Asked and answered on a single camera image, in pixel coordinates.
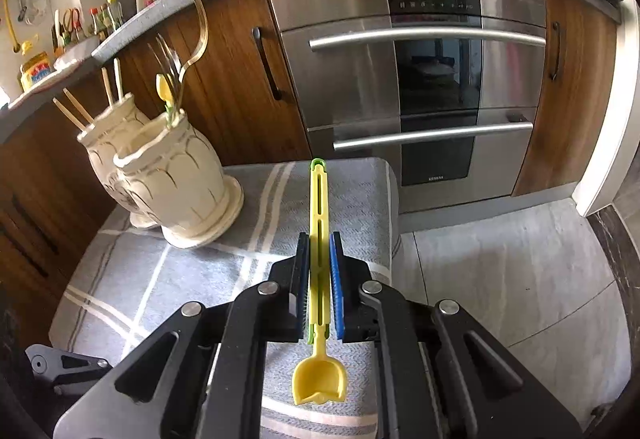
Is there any stainless steel oven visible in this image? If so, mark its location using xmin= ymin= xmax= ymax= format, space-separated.
xmin=271 ymin=0 xmax=546 ymax=213

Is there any white bowl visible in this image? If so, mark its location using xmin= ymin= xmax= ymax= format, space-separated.
xmin=53 ymin=36 xmax=101 ymax=71

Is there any white ceramic utensil holder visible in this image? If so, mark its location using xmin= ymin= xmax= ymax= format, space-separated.
xmin=77 ymin=94 xmax=244 ymax=249

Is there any black cabinet handle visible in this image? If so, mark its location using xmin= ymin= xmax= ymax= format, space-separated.
xmin=252 ymin=26 xmax=282 ymax=101

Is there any gold metal fork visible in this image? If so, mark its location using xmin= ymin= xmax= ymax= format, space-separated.
xmin=171 ymin=0 xmax=211 ymax=116

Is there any yellow green plastic spoon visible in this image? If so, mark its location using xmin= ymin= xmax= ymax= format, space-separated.
xmin=292 ymin=159 xmax=347 ymax=405

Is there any yellow cap oil bottle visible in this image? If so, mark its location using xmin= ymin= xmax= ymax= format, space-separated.
xmin=106 ymin=0 xmax=124 ymax=31

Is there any grey striped table cloth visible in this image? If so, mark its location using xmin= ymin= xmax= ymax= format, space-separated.
xmin=49 ymin=158 xmax=399 ymax=438

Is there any pink white dish cloth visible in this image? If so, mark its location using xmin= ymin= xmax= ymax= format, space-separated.
xmin=8 ymin=58 xmax=92 ymax=111

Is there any yellow label jar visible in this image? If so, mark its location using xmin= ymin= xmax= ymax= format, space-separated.
xmin=20 ymin=51 xmax=52 ymax=92

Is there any red cap sauce bottle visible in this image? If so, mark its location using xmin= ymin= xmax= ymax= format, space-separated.
xmin=90 ymin=8 xmax=107 ymax=42

